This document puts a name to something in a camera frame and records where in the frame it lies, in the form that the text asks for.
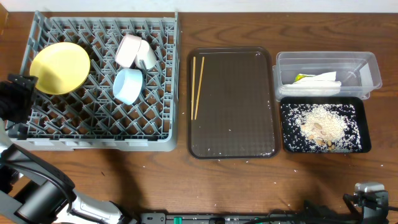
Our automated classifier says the clear plastic waste bin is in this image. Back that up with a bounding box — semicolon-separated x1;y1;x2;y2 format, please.
273;51;382;101

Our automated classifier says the rice and peanut pile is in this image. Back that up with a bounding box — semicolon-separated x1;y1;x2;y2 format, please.
280;103;363;153

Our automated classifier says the light blue bowl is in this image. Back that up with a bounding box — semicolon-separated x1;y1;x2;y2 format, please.
113;68;144;105

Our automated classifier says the white napkin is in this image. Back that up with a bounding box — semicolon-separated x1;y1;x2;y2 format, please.
279;72;341;96

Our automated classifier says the black food waste tray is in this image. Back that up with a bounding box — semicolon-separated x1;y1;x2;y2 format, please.
280;96;372;153

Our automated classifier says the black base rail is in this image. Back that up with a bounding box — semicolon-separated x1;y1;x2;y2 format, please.
139;213;361;224

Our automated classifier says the yellow plate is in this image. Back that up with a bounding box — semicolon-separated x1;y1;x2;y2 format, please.
29;42;91;95

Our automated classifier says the dark brown serving tray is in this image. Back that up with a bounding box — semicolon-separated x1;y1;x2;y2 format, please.
187;47;281;159

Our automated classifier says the white cup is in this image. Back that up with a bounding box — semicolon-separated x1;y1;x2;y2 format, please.
134;40;157;70

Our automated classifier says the yellow green wrapper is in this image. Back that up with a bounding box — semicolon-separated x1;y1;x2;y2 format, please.
294;73;314;82

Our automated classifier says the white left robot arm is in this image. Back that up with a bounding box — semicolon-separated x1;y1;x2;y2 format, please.
1;74;139;223

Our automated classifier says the wooden chopstick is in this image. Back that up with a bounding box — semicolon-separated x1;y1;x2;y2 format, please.
194;57;205;120
191;56;196;120

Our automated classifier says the grey plastic dish rack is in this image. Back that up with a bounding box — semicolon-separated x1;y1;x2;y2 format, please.
6;12;180;152

